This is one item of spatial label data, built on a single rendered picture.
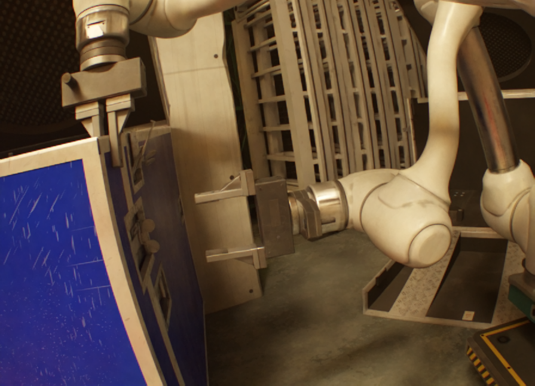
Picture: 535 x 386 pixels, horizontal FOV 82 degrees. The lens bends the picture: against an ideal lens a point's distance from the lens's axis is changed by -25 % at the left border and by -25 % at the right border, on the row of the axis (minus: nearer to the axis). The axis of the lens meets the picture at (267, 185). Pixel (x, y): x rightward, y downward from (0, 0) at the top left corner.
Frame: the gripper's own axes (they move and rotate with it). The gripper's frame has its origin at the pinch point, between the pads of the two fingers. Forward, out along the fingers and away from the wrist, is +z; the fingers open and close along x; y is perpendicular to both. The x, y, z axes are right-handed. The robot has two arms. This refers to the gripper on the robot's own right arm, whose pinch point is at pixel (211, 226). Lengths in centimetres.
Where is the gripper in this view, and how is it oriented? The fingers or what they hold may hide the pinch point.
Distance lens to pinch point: 69.2
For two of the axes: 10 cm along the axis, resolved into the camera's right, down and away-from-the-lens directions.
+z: -9.8, 1.6, -1.3
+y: -1.6, -1.6, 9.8
